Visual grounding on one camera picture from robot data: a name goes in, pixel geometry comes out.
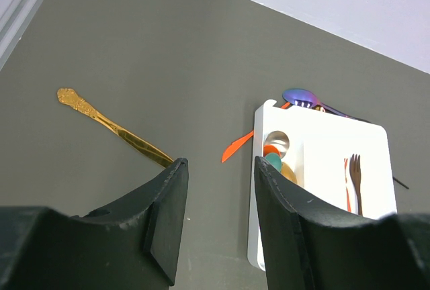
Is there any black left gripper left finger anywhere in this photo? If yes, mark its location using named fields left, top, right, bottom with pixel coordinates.
left=1, top=158, right=188, bottom=289

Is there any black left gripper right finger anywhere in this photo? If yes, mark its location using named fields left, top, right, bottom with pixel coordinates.
left=254, top=156, right=429, bottom=289

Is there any gold metal spoon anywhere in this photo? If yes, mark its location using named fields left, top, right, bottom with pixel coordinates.
left=281, top=162, right=298, bottom=185

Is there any orange plastic fork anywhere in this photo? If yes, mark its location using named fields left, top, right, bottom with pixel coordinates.
left=343, top=158, right=352, bottom=213

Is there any teal plastic spoon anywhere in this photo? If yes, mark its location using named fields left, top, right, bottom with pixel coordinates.
left=265, top=152, right=282, bottom=172

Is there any orange plastic spoon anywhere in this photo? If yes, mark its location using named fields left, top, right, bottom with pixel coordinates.
left=263, top=144, right=281, bottom=157

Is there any white divided utensil tray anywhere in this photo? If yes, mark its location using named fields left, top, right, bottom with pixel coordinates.
left=247, top=99, right=398, bottom=273

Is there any orange plastic knife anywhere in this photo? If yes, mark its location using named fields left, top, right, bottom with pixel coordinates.
left=220, top=103, right=271, bottom=163

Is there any gold metal knife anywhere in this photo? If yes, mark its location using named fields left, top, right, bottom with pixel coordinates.
left=57, top=88, right=174, bottom=168

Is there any silver metal spoon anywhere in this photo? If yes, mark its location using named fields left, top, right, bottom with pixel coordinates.
left=265, top=130, right=290, bottom=157

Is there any iridescent purple spoon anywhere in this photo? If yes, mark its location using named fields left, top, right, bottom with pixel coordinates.
left=282, top=89, right=349, bottom=117

